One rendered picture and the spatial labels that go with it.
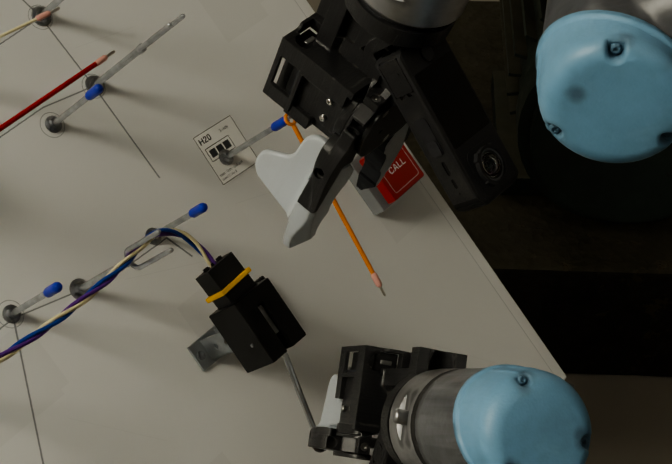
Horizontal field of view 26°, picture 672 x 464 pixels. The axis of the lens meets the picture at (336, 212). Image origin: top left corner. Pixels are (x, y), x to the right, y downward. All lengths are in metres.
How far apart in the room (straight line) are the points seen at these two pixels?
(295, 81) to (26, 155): 0.32
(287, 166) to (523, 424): 0.25
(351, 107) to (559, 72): 0.26
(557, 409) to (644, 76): 0.25
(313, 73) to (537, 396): 0.25
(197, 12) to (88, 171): 0.20
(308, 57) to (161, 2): 0.40
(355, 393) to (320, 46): 0.26
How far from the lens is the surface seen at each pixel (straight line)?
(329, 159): 0.94
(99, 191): 1.21
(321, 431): 1.09
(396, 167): 1.36
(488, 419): 0.85
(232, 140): 1.30
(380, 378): 1.05
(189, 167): 1.27
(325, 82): 0.93
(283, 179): 0.99
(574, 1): 0.73
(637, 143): 0.71
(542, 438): 0.86
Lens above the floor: 1.90
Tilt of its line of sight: 38 degrees down
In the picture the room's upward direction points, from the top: straight up
